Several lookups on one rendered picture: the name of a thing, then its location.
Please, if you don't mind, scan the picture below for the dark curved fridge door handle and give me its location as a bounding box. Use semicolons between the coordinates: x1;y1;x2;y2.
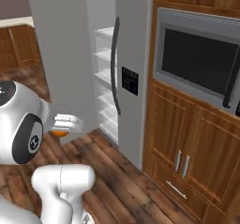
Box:
110;16;123;116

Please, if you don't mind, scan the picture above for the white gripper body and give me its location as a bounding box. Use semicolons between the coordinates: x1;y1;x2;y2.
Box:
51;113;85;134

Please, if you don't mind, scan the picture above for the grey fridge with white shelves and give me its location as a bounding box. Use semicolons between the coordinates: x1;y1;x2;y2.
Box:
83;0;120;145

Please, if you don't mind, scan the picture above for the dark microwave door handle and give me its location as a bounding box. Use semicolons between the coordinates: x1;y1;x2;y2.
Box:
221;45;240;110

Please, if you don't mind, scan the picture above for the wooden base cupboard run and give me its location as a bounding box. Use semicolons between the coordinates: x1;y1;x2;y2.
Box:
0;15;43;73

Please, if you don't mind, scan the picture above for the silver built-in microwave oven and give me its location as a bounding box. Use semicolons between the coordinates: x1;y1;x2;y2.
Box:
152;7;240;119

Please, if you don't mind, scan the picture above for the grey open fridge door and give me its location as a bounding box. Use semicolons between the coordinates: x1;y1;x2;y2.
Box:
24;0;98;145

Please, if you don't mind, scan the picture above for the silver drawer handle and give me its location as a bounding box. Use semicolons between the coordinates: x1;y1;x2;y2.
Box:
165;179;188;201

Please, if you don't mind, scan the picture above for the grey fridge door with dispenser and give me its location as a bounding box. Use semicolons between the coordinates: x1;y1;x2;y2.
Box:
113;0;155;172

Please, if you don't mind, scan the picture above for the wooden drawer front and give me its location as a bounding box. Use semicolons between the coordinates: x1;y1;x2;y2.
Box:
146;157;231;224

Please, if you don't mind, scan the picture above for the orange tangerine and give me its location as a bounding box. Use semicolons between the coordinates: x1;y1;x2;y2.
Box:
51;129;69;139

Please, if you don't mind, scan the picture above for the silver cupboard door handle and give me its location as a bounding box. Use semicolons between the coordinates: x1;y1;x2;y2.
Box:
173;149;183;173
181;154;192;179

